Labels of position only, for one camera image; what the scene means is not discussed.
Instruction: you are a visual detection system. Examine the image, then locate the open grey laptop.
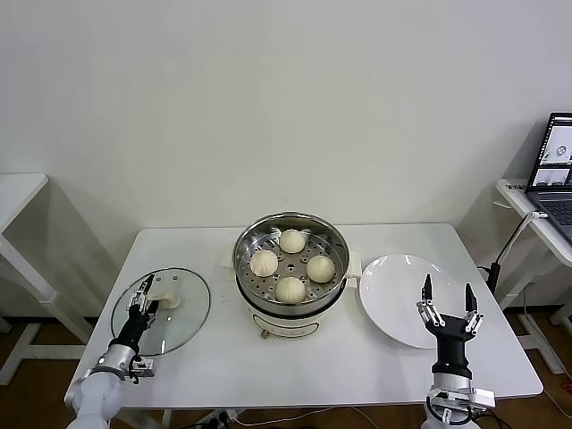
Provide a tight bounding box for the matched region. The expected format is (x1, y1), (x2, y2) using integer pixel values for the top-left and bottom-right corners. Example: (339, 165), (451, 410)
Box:
(525, 111), (572, 245)

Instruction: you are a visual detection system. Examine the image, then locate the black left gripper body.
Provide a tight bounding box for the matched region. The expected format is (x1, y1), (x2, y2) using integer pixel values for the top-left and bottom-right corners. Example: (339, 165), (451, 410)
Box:
(114, 307), (156, 348)

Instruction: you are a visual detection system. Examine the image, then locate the white floor power strip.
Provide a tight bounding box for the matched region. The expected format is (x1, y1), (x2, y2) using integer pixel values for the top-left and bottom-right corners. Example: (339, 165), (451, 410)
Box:
(196, 408), (238, 426)

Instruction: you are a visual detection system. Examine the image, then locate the glass lid with cream handle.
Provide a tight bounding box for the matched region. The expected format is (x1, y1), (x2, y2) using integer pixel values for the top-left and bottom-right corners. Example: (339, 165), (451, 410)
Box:
(110, 266), (212, 358)

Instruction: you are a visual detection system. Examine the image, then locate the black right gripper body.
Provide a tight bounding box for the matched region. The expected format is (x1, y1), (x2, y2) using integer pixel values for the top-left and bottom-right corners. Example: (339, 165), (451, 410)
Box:
(431, 315), (477, 379)

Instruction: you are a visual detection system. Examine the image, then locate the steel perforated steamer basket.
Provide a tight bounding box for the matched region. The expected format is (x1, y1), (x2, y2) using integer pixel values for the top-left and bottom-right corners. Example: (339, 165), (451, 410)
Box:
(221, 213), (362, 316)

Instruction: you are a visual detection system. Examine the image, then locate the white round plate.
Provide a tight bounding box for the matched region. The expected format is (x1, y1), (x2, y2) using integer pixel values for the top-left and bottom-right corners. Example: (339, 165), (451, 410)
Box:
(358, 253), (470, 349)

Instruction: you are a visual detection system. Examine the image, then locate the white side table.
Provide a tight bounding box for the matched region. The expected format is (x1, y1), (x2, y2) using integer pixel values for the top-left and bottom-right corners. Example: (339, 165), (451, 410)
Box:
(0, 172), (97, 385)

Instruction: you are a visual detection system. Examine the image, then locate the white laptop cable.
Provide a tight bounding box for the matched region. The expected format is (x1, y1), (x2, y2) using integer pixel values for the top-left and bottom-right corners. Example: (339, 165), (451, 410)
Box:
(494, 209), (550, 267)

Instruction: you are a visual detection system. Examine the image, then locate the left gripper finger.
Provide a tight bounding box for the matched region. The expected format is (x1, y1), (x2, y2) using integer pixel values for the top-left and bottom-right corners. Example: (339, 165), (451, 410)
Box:
(126, 275), (155, 315)
(145, 299), (162, 330)

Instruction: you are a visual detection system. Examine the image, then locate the black cable connector block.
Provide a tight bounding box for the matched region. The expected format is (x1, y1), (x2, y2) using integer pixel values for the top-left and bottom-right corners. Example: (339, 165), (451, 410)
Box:
(477, 262), (501, 291)

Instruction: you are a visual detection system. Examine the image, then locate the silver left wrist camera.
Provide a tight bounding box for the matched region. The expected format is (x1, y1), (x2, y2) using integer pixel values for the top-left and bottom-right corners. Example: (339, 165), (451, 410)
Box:
(129, 357), (157, 381)

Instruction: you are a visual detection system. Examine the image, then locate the white steamed baozi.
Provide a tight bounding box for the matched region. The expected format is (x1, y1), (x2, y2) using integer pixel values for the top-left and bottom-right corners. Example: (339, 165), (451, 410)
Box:
(279, 228), (307, 255)
(274, 275), (307, 305)
(306, 254), (336, 283)
(248, 248), (278, 277)

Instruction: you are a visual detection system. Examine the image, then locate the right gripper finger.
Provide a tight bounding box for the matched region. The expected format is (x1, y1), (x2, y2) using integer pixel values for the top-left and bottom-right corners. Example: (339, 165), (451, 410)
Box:
(417, 274), (446, 328)
(464, 282), (486, 335)

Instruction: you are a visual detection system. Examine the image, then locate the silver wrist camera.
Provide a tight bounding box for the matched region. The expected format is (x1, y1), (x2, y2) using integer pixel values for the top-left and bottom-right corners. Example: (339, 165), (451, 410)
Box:
(468, 387), (498, 408)
(129, 357), (157, 381)

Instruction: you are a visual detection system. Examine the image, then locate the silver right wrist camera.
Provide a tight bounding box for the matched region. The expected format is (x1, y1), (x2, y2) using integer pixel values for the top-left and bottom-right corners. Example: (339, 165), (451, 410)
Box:
(468, 387), (498, 408)

